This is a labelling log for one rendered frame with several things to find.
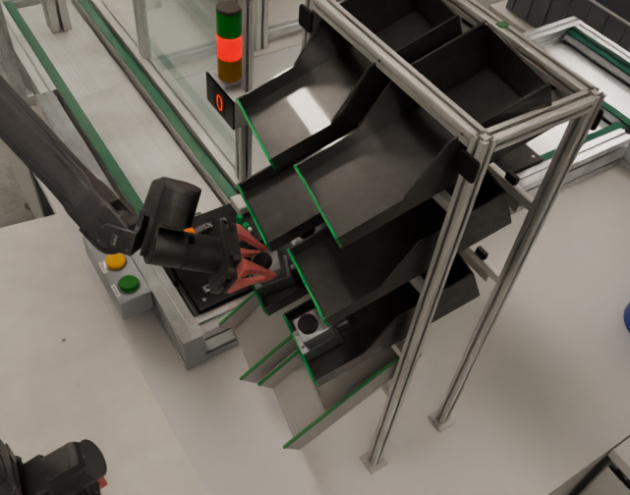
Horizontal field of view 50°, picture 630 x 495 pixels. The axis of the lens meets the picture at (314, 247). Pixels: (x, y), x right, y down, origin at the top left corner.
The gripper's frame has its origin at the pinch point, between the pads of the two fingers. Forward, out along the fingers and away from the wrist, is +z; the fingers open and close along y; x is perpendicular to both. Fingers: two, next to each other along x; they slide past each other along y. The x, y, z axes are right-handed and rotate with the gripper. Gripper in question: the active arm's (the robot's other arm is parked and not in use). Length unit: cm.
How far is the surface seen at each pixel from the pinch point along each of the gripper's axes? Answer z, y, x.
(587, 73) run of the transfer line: 124, 87, -14
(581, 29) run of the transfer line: 127, 104, -19
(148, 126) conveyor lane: 1, 76, 44
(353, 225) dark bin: -5.9, -15.1, -27.8
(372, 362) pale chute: 19.1, -14.3, 3.7
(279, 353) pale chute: 9.5, -6.7, 15.8
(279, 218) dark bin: -3.2, 0.5, -10.3
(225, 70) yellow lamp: -0.1, 48.5, 0.5
